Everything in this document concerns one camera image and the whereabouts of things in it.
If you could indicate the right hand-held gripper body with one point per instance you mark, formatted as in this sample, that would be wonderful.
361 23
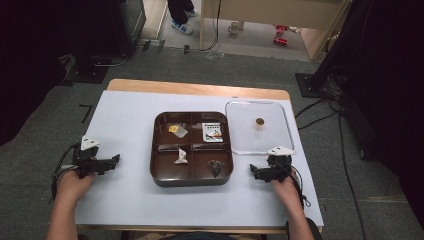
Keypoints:
279 165

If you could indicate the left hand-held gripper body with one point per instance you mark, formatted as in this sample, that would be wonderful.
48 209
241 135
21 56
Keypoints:
87 159

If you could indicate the person's right hand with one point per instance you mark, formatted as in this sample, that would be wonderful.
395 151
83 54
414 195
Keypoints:
286 190

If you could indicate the person's left hand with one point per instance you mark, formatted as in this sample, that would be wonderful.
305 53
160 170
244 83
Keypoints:
71 186

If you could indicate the white table sheet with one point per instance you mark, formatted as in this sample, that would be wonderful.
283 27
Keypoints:
126 193

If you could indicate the clear plastic lid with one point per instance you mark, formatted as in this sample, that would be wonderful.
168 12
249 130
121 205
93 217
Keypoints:
246 136

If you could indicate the dark crumpled wrapper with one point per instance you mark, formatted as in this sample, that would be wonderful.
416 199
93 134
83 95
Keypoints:
215 167

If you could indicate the white printed packet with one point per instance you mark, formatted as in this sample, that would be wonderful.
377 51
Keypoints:
212 132

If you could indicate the crumpled white paper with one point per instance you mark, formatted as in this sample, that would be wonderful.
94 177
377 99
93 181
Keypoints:
181 157

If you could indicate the brown divided tray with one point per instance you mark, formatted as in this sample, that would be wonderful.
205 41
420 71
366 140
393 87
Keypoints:
191 151

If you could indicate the yellow and clear packet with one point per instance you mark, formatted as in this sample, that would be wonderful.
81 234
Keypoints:
177 130

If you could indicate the black stand base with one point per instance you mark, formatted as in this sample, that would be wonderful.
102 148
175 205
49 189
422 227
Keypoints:
315 86
86 71

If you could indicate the wooden table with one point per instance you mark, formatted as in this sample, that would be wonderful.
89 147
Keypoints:
186 87

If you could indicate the dark curtain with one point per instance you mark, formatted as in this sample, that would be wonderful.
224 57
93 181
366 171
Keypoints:
50 50
383 83

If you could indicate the red can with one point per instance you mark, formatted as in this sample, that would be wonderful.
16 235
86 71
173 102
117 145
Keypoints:
281 29
280 41

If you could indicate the beige cup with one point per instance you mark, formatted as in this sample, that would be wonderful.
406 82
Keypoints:
234 29

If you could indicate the light wooden desk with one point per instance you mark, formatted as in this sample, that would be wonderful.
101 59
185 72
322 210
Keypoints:
266 11

